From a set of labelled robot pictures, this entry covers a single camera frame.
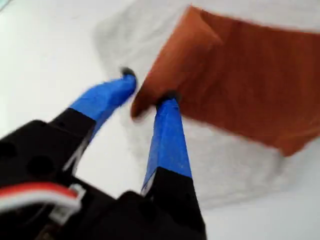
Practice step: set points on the grey t-shirt with orange sleeves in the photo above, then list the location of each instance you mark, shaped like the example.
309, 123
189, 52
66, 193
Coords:
237, 75

